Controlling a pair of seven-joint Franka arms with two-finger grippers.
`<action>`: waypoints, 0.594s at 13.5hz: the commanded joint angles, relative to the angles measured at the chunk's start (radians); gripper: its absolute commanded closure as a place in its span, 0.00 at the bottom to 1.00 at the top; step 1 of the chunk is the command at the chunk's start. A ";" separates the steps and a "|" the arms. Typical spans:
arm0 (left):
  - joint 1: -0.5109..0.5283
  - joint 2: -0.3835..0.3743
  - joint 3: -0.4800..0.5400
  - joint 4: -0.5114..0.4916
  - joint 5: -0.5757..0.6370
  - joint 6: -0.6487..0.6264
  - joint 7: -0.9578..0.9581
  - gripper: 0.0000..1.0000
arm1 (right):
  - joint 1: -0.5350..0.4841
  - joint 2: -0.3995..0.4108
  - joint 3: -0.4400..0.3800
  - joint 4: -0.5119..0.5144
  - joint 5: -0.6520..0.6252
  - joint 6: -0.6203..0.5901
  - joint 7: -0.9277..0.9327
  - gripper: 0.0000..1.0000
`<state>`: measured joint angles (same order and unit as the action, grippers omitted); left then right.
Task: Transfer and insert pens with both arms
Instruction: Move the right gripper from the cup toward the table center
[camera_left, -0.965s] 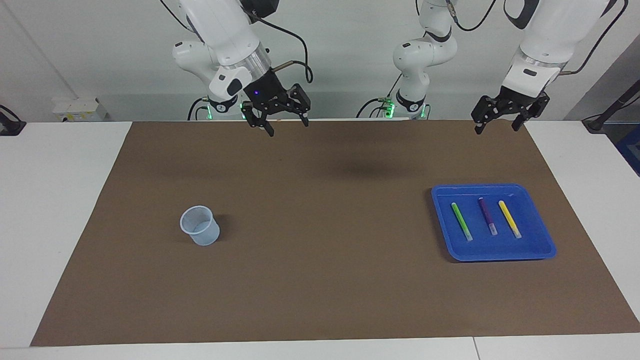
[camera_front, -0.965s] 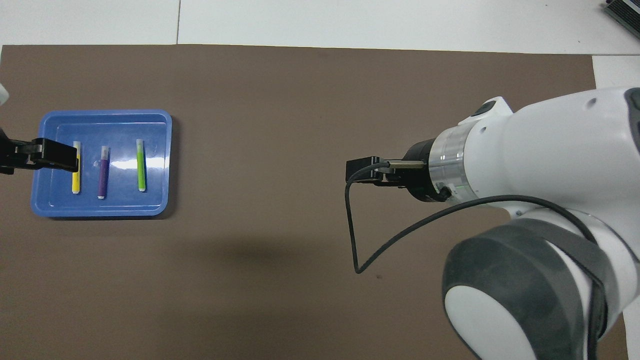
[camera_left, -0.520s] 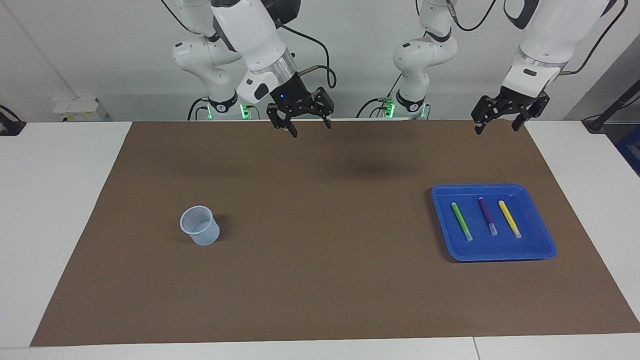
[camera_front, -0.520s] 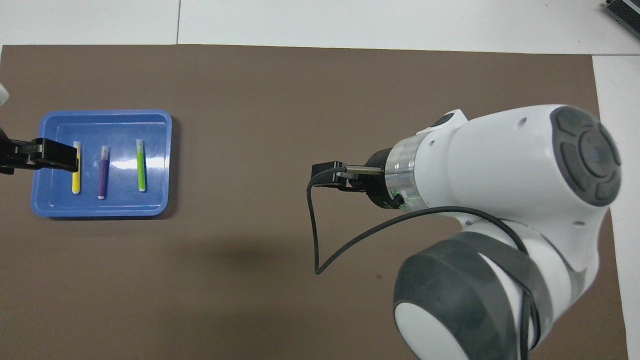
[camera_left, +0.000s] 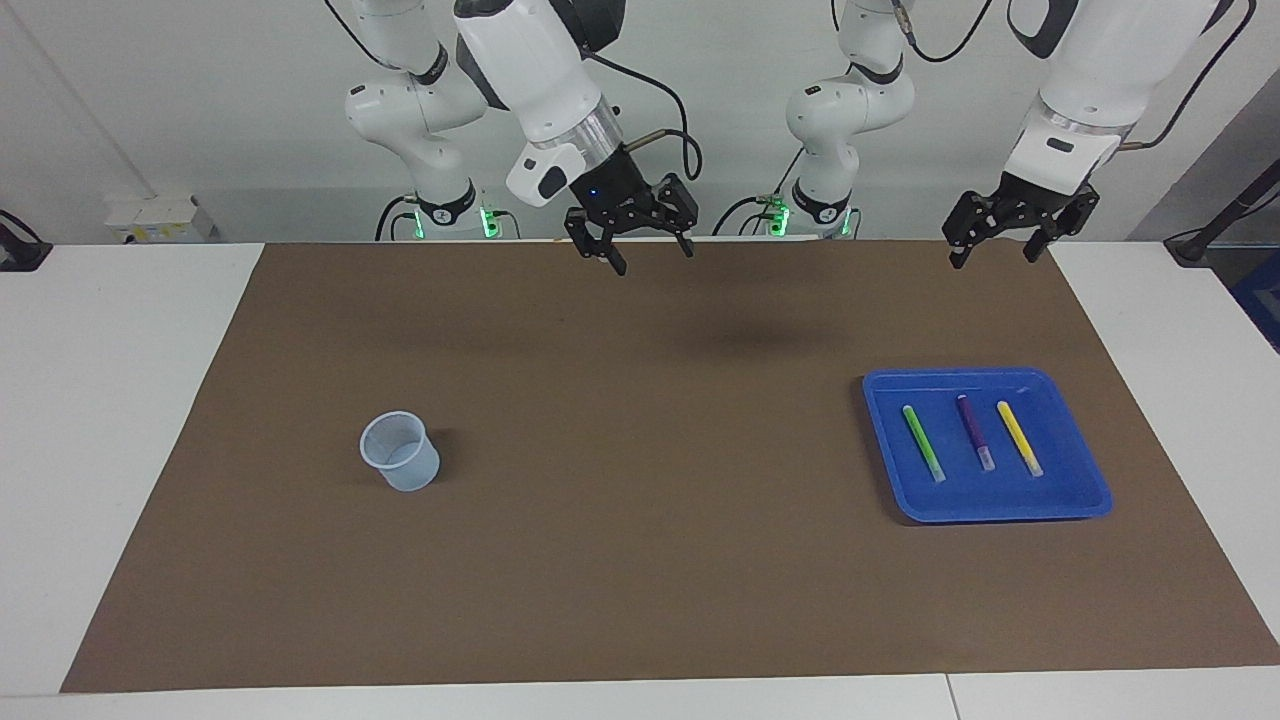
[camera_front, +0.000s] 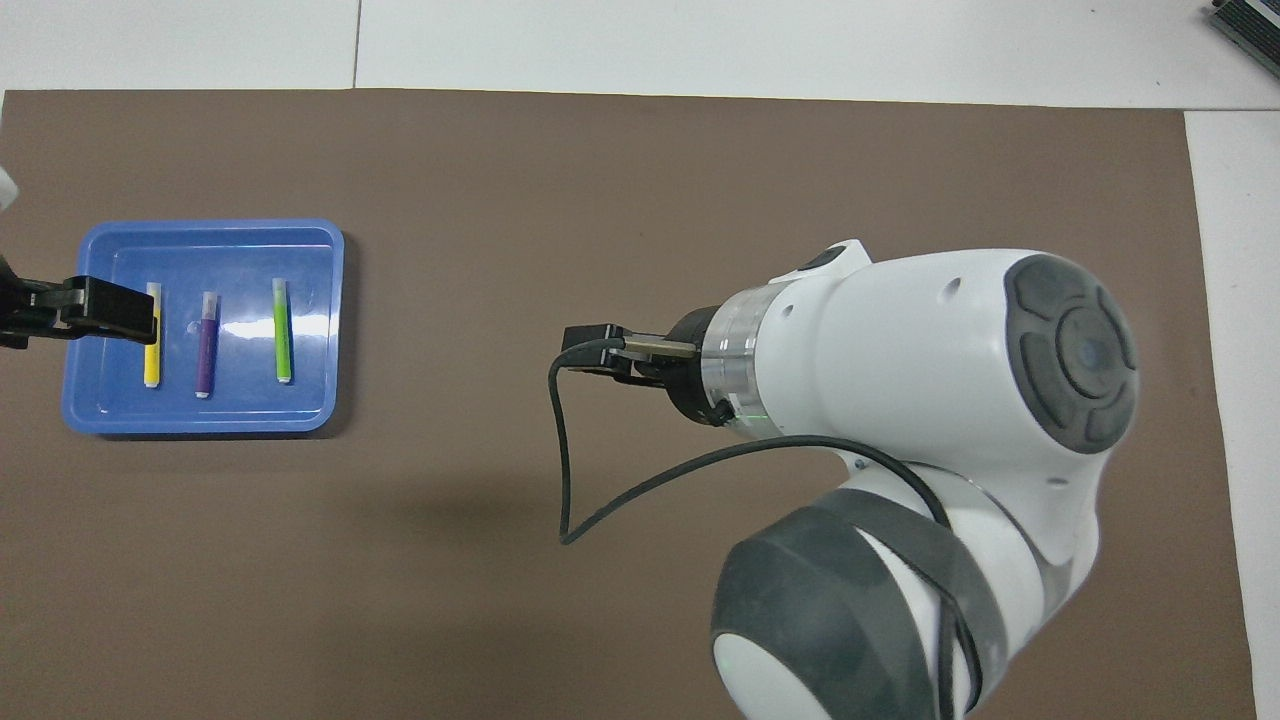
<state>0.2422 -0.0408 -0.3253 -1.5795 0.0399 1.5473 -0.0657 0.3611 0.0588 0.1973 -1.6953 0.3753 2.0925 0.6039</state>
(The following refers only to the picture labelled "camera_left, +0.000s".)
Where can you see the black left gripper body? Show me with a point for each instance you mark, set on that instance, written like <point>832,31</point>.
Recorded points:
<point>1030,195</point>

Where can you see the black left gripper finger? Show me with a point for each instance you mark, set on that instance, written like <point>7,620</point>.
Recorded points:
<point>962,240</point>
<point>1045,235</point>

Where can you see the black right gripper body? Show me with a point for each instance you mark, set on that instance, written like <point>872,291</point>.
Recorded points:
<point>615,195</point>

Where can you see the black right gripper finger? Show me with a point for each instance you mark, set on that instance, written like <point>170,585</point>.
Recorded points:
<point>600,245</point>
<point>682,225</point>

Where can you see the purple highlighter pen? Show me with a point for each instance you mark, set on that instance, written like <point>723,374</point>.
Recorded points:
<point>975,430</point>

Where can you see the yellow highlighter pen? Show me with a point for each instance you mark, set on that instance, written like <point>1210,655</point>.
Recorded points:
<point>1020,440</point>

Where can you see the green highlighter pen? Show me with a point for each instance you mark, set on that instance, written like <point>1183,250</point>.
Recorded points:
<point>924,445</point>

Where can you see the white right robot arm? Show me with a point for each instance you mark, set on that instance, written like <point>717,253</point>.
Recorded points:
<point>540,70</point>

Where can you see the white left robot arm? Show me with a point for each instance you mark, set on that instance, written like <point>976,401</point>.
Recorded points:
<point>1080,80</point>

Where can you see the black stand pole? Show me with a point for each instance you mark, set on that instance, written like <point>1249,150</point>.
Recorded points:
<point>1220,215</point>

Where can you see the blue crate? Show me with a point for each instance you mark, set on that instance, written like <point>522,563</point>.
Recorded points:
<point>1262,300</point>

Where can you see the blue plastic tray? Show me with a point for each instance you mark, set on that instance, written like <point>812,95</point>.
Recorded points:
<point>1060,490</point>

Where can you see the pale blue plastic cup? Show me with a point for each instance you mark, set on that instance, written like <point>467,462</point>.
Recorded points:
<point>405,470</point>

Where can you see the brown table mat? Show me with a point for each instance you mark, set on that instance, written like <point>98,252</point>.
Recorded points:
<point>640,580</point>

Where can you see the white power strip box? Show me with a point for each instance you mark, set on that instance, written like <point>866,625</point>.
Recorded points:
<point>160,220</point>

